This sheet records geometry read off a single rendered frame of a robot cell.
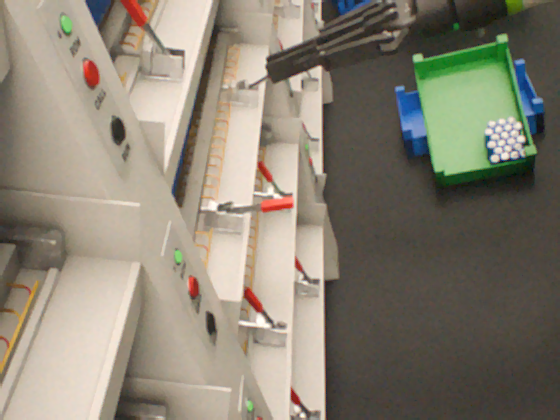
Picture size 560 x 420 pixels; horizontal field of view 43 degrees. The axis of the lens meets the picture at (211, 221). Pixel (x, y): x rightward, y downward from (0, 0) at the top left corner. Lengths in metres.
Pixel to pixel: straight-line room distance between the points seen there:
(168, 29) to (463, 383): 0.79
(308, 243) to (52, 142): 0.93
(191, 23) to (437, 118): 1.01
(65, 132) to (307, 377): 0.76
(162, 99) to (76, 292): 0.24
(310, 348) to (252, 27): 0.52
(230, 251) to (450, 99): 1.06
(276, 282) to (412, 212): 0.65
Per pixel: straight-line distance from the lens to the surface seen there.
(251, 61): 1.10
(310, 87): 1.78
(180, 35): 0.75
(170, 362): 0.55
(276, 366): 0.88
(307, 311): 1.20
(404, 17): 0.92
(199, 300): 0.57
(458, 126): 1.69
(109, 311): 0.44
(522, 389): 1.25
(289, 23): 1.66
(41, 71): 0.41
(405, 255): 1.48
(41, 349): 0.43
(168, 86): 0.66
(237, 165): 0.87
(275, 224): 1.07
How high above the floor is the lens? 1.02
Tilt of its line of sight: 36 degrees down
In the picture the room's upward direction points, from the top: 23 degrees counter-clockwise
